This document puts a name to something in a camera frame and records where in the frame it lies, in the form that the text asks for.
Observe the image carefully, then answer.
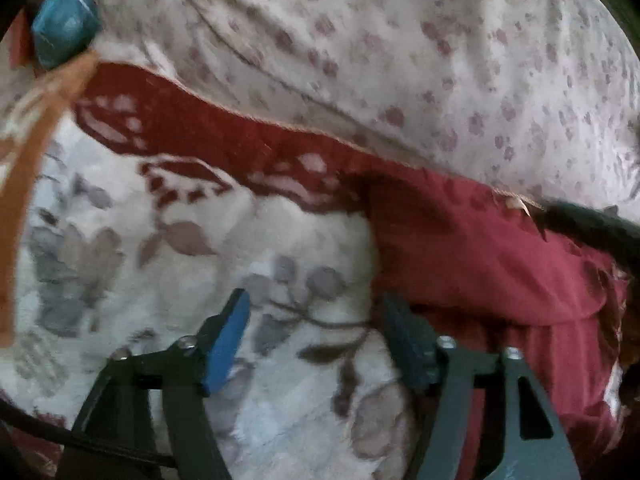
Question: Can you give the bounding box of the dark red small garment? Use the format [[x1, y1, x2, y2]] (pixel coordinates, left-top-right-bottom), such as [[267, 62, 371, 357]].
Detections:
[[347, 168, 627, 470]]

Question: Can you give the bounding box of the orange patterned cloth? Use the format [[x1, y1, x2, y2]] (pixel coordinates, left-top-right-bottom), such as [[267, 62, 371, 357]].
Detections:
[[0, 49, 100, 348]]

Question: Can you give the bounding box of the white and red floral blanket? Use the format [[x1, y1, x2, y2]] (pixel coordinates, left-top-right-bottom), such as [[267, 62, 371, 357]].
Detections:
[[1, 64, 416, 479]]

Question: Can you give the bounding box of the pink floral bed sheet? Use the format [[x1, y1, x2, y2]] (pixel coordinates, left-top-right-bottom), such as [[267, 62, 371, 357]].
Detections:
[[96, 0, 639, 220]]

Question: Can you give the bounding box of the blue bundle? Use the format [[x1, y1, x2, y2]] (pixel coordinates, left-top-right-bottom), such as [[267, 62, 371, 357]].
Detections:
[[32, 0, 102, 70]]

